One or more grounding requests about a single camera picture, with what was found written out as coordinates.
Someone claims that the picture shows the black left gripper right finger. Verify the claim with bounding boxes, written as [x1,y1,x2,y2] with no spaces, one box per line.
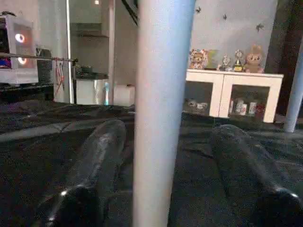
[212,124,303,227]

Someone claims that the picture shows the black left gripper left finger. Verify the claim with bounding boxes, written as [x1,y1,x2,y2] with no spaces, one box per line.
[35,119,127,227]

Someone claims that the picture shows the white plastic table leg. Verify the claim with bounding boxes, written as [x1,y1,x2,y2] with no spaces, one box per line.
[132,0,197,227]
[283,42,303,133]

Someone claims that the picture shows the black mat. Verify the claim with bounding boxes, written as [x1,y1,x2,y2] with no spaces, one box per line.
[0,99,303,227]

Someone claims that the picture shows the white storage box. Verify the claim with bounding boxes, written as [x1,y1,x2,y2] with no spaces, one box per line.
[113,84,136,107]

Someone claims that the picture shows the white glass-door cabinet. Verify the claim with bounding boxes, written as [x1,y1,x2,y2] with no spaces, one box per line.
[185,68,285,123]

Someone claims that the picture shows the red clothes hanger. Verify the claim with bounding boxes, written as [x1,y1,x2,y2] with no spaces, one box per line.
[54,58,66,96]

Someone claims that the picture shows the gold trophy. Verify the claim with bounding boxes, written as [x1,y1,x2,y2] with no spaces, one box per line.
[233,49,246,72]

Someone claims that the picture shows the silver trophy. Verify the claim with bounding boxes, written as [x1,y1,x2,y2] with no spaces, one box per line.
[217,54,234,72]

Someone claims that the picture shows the beige plush bear toy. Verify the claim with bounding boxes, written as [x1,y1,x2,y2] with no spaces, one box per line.
[243,44,265,73]

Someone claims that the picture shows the green picture card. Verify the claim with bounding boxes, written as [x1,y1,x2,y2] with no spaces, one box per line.
[207,49,221,69]

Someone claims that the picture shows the colourful plush bear toy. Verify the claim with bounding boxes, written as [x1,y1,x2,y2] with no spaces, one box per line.
[188,48,209,70]

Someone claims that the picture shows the white computer case glowing fans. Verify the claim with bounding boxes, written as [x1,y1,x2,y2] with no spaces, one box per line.
[0,15,40,85]

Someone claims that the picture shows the grey metal clothes rail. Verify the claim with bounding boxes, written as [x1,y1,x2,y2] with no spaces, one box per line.
[0,53,79,63]

